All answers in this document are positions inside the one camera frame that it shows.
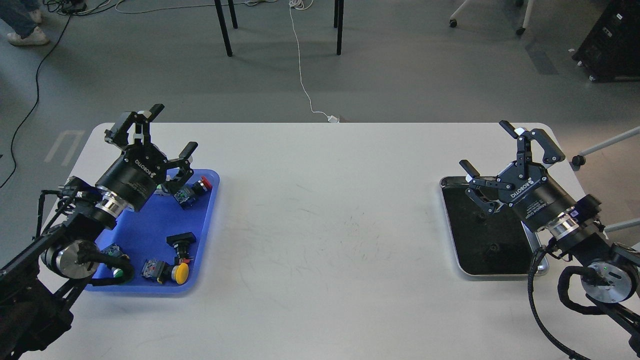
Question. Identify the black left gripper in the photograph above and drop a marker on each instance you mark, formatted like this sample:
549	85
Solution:
141	166

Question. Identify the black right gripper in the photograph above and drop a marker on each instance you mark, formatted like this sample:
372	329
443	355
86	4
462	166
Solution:
537	197

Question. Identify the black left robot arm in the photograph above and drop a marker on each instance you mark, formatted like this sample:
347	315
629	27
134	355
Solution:
39	286

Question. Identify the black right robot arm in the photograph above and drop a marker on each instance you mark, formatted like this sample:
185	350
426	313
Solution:
607	274

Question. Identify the green light push button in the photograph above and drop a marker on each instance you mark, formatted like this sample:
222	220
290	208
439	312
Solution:
161	191

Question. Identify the silver metal tray black mat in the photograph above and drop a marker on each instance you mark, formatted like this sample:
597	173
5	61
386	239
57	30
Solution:
472	231

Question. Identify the blue plastic tray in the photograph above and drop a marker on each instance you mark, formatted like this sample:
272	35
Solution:
142	236

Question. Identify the green mushroom push button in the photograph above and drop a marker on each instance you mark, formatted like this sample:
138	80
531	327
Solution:
114	250

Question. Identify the black equipment case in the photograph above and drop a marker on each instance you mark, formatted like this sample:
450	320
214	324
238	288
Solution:
610	52

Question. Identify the black table leg left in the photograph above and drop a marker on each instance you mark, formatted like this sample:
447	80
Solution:
222	23

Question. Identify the black table leg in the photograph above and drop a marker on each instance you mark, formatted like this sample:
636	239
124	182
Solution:
338	22
222	23

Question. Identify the white chair base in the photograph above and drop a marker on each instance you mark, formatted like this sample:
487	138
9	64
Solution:
489	9

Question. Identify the person in blue jeans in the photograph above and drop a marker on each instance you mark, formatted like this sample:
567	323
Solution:
24	17

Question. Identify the black table leg right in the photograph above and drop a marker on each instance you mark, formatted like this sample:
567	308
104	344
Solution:
338	22

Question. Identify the red push button switch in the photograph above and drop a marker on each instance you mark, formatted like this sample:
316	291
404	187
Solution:
189	194

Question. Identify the yellow push button switch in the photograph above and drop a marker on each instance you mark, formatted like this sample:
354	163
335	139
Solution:
161	271

